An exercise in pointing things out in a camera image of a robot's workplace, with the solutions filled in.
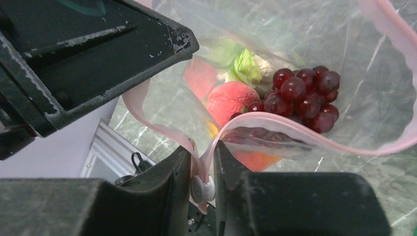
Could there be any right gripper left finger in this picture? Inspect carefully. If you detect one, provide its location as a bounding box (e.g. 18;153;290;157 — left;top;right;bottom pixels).
0;147;192;236

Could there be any red orange mango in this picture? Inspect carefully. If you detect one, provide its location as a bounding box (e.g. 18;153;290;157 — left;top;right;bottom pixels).
232;150;281;172

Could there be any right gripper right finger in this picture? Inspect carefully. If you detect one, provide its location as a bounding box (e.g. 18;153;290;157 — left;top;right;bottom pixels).
213;141;391;236

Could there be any yellow lemon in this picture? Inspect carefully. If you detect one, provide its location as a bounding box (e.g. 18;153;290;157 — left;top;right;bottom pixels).
206;121;219;139

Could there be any clear zip top bag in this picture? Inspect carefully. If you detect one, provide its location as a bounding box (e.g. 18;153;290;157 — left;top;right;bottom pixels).
121;0;417;213

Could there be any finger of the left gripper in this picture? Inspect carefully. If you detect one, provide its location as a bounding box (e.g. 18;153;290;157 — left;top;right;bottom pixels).
0;0;199;160

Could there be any pink peach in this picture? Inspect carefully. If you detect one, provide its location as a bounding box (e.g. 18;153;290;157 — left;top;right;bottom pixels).
207;81;260;127

